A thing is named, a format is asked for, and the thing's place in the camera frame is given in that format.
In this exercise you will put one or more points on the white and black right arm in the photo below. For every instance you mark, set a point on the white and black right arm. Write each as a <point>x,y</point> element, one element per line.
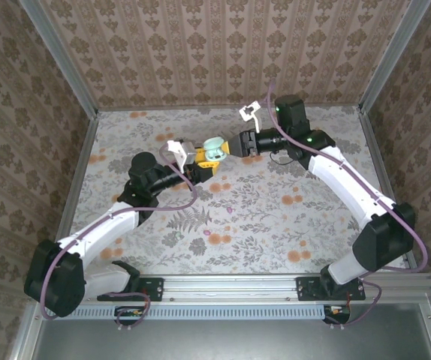
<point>347,187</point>

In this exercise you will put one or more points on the grey metal shelf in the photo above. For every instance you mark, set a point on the grey metal shelf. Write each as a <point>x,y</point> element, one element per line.
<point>238,341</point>

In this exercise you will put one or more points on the mint green earbud charging case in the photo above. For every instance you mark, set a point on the mint green earbud charging case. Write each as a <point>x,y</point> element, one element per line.
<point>215,143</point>

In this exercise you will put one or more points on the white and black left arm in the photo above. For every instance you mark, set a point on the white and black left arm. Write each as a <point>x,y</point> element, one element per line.
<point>99,228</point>

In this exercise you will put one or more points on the wide aluminium mounting rail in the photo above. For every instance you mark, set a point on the wide aluminium mounting rail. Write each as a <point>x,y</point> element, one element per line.
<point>230,288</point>

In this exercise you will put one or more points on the aluminium frame post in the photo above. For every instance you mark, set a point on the aluminium frame post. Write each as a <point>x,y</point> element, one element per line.
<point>58,56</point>
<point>395,52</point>

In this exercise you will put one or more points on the thin aluminium frame rail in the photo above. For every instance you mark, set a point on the thin aluminium frame rail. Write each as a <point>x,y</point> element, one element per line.
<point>200,108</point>

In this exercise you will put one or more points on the aluminium frame side rail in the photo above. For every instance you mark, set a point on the aluminium frame side rail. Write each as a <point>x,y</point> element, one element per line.
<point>80,168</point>
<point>374,150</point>

